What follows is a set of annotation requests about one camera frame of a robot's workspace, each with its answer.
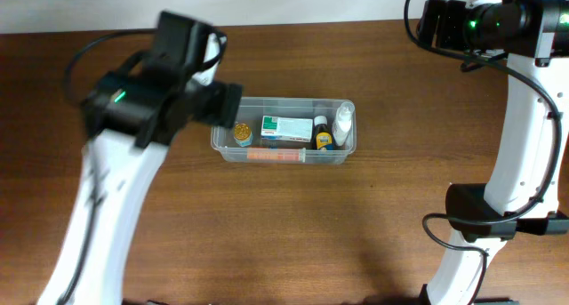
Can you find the white green medicine box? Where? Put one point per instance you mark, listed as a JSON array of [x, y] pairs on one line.
[[286, 128]]

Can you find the white spray bottle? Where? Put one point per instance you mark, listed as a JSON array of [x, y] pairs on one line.
[[343, 122]]

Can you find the orange tablet tube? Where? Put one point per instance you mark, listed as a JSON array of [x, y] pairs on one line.
[[293, 155]]

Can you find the gold foil coin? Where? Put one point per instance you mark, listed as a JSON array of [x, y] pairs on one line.
[[242, 134]]

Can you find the dark dropper bottle white cap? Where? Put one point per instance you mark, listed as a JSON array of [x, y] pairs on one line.
[[322, 137]]

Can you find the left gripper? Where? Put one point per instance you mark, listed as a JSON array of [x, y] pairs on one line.
[[220, 110]]

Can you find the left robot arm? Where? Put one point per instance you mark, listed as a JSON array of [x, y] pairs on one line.
[[131, 117]]

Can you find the clear plastic container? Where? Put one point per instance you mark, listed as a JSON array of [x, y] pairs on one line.
[[253, 109]]

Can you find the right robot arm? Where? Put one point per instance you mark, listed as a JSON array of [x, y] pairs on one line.
[[528, 41]]

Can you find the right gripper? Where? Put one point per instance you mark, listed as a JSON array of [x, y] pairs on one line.
[[452, 14]]

